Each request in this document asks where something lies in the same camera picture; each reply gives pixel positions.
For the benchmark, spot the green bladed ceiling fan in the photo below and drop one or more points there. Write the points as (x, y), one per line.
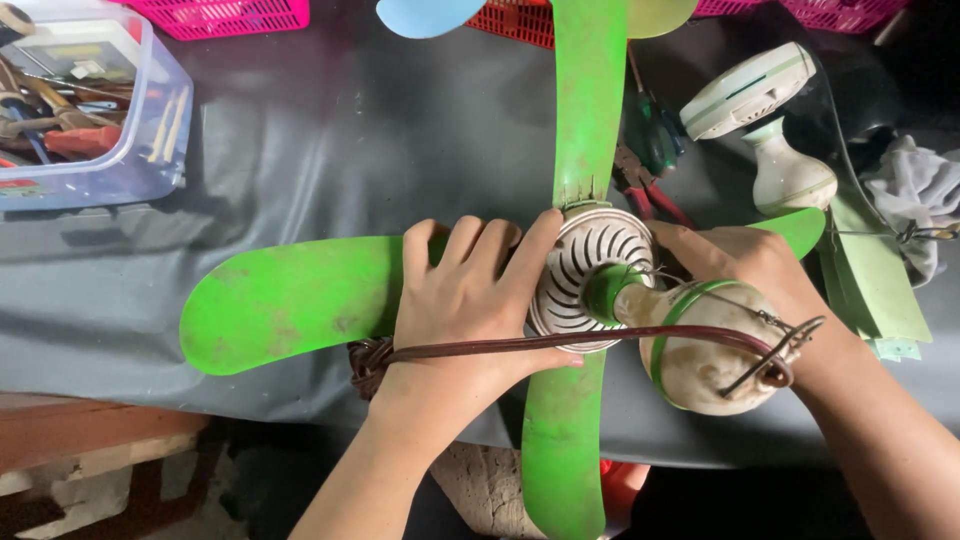
(300, 300)

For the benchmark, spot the person's right hand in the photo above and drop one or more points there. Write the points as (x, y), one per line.
(750, 259)

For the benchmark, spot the yellow green fan blade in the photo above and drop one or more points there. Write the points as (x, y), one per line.
(660, 16)

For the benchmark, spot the red plastic object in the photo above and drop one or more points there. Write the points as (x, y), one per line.
(622, 487)

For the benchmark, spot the white fan motor housing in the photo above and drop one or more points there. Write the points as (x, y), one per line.
(750, 94)

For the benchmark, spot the grey cloth rag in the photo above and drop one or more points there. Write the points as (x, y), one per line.
(911, 187)

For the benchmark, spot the stack of pale green blades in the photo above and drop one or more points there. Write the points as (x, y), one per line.
(877, 285)

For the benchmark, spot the person's right fingers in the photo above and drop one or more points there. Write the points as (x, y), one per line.
(679, 247)

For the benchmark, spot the light blue fan blade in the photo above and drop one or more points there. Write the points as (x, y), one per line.
(427, 16)

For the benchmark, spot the person's left hand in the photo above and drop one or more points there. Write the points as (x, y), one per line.
(450, 322)

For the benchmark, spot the beige stone block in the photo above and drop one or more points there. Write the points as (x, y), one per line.
(487, 487)

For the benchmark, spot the dark grey table cover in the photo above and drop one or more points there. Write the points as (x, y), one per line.
(337, 150)

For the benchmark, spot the clear plastic tool box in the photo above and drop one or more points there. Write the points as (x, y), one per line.
(90, 112)

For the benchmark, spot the pink plastic basket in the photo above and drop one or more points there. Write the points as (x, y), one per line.
(225, 16)
(840, 11)

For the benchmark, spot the wooden bench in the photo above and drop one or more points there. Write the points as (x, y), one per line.
(90, 435)

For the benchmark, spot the red plastic basket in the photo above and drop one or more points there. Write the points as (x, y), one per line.
(517, 19)

